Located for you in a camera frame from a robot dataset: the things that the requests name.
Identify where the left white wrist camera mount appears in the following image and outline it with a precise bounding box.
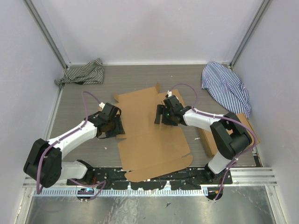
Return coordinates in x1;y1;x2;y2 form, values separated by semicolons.
98;102;106;111

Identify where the aluminium front rail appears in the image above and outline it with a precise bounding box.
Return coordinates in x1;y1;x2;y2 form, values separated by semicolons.
22;167;278;187

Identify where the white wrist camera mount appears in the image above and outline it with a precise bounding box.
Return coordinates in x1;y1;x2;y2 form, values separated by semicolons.
98;102;106;111
165;91;172;98

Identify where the right aluminium corner post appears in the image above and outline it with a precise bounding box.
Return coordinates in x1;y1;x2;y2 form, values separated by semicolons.
229;0;272;70

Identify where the white slotted cable duct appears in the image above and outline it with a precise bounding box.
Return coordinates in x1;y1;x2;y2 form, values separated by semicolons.
33;188;208;197

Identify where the folded brown cardboard box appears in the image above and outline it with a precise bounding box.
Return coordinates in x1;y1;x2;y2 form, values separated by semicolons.
198;113;260;158

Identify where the black white striped cloth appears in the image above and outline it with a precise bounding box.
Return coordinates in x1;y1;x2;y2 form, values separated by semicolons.
54;58;104;89

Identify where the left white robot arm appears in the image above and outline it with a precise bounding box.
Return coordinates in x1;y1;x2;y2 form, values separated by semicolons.
23;103;125;188

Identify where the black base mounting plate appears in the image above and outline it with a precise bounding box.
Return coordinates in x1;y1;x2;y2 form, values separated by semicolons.
66;167;234;191

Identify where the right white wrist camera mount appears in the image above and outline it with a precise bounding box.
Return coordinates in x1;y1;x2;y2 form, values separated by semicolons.
165;91;172;98

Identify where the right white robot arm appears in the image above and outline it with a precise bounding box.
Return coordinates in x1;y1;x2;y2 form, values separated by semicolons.
155;94;253;184

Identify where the brown cardboard box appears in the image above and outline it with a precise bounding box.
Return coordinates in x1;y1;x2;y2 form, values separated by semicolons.
114;84;193;182
198;113;260;158

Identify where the left aluminium corner post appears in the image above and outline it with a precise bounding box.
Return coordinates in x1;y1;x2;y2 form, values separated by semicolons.
23;0;68;69

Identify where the aluminium corner post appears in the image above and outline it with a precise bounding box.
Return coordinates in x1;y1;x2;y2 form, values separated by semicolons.
229;0;272;70
23;0;68;69

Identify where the blue white striped cloth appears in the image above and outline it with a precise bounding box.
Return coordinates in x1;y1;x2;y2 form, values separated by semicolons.
201;62;251;118

